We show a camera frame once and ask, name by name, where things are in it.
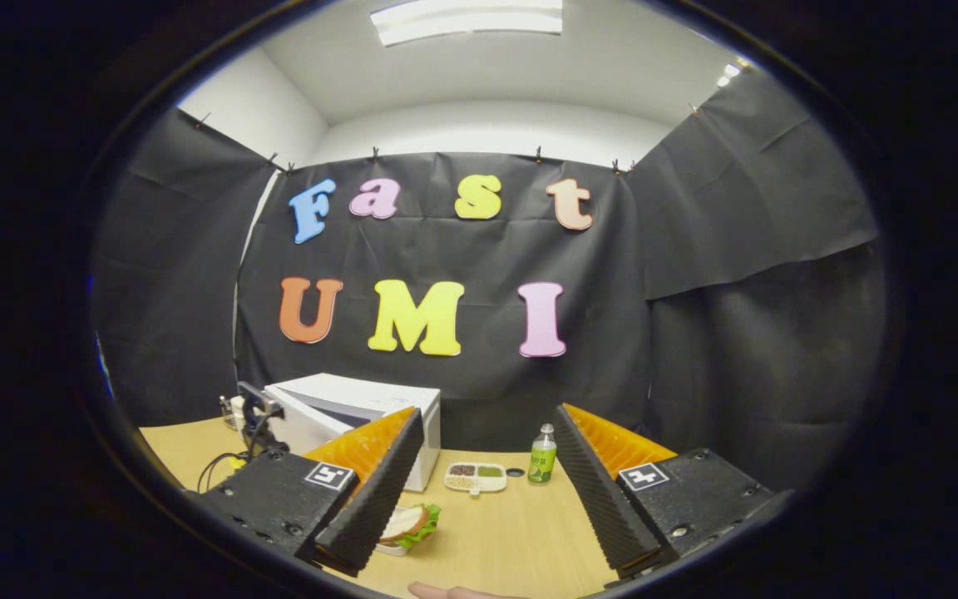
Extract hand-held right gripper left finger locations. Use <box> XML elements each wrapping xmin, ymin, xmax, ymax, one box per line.
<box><xmin>186</xmin><ymin>405</ymin><xmax>427</xmax><ymax>579</ymax></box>

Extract white microwave oven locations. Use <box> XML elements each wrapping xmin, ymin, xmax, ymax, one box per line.
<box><xmin>264</xmin><ymin>373</ymin><xmax>442</xmax><ymax>493</ymax></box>

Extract divided plate of beans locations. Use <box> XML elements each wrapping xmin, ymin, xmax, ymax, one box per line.
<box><xmin>444</xmin><ymin>462</ymin><xmax>508</xmax><ymax>498</ymax></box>

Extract green drink bottle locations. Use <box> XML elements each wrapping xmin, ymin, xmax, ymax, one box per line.
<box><xmin>527</xmin><ymin>423</ymin><xmax>557</xmax><ymax>485</ymax></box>

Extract lettuce toast sandwich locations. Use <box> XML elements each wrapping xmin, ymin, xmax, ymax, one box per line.
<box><xmin>379</xmin><ymin>502</ymin><xmax>442</xmax><ymax>550</ymax></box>

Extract black cable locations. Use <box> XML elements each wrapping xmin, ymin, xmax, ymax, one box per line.
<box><xmin>196</xmin><ymin>428</ymin><xmax>280</xmax><ymax>493</ymax></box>

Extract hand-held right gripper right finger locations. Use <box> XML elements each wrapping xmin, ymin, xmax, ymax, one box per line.
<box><xmin>552</xmin><ymin>403</ymin><xmax>779</xmax><ymax>582</ymax></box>

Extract large ceiling light panel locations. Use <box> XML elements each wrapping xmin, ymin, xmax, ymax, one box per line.
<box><xmin>369</xmin><ymin>0</ymin><xmax>565</xmax><ymax>47</ymax></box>

